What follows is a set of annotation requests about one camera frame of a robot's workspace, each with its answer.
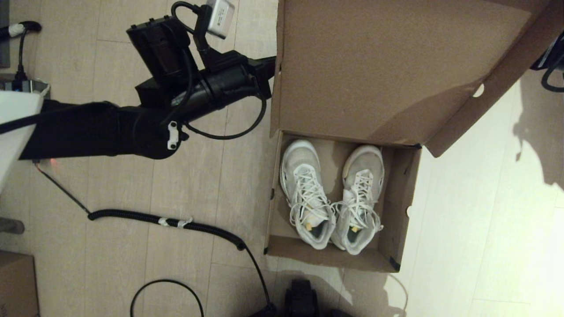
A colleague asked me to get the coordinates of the white sneaker black side mark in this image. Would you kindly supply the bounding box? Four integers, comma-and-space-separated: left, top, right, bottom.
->
280, 140, 336, 250

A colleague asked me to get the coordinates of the brown cardboard shoe box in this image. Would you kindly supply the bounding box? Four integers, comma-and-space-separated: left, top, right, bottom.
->
263, 0, 564, 273

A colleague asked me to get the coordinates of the white sneaker tan toe edge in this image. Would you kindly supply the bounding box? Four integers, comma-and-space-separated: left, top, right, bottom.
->
330, 145, 385, 256

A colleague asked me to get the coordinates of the small brown cardboard box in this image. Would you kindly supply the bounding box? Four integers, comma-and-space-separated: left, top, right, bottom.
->
0, 252, 40, 317

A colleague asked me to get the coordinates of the grey power supply unit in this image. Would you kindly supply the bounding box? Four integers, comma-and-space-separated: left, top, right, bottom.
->
0, 79, 50, 97

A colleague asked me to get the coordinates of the dark flat panel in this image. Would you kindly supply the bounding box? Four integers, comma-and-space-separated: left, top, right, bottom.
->
0, 0, 11, 69

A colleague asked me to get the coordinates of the black ridged robot part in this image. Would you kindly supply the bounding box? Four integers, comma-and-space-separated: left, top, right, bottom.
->
284, 280, 318, 317

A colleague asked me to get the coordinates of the grey metal foot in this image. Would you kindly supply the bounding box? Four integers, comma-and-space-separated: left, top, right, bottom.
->
0, 218, 26, 235

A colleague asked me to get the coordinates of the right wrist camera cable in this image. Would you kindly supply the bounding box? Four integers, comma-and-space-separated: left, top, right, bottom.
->
541, 57, 564, 93

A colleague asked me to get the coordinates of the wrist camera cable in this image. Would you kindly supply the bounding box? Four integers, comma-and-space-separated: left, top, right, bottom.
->
541, 57, 564, 93
170, 1, 268, 140

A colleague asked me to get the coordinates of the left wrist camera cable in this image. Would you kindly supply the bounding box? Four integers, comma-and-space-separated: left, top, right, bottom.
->
170, 1, 268, 140

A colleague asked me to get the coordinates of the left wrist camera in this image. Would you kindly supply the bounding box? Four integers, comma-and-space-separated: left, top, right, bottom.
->
206, 0, 235, 40

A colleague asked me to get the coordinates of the black coiled cable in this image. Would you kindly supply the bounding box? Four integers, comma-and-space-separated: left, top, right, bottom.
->
34, 161, 277, 317

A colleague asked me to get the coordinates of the thin black cable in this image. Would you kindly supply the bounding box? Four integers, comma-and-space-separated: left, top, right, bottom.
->
130, 280, 205, 317

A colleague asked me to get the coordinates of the thick black taped cable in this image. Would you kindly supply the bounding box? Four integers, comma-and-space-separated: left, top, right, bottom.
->
0, 21, 42, 81

